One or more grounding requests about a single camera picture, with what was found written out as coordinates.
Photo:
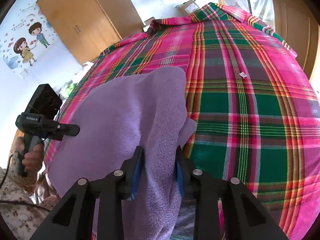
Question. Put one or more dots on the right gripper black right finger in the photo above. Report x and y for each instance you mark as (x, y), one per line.
(224, 208)

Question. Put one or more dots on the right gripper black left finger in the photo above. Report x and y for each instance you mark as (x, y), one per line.
(73, 215)

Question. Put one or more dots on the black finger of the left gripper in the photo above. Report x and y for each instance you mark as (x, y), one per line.
(68, 129)

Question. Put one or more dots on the purple fleece pants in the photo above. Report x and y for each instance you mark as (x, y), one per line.
(147, 110)

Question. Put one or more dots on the floral sleeve left forearm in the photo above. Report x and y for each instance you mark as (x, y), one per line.
(22, 220)

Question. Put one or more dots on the person left hand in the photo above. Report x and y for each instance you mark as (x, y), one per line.
(34, 158)

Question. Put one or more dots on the green wet wipes pack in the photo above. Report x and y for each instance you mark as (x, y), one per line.
(67, 89)

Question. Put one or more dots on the pink green plaid bedsheet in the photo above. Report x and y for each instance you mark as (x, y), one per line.
(257, 115)

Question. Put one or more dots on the wooden wardrobe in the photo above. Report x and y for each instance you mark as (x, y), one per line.
(87, 27)

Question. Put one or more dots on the white open cardboard box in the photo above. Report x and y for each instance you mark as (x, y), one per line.
(147, 24)

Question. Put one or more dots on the brown cardboard box with label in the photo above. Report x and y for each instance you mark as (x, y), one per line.
(187, 8)

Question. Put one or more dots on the wooden door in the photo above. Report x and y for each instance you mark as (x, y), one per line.
(296, 24)

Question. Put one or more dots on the children cartoon wall sticker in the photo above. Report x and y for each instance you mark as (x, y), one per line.
(26, 39)

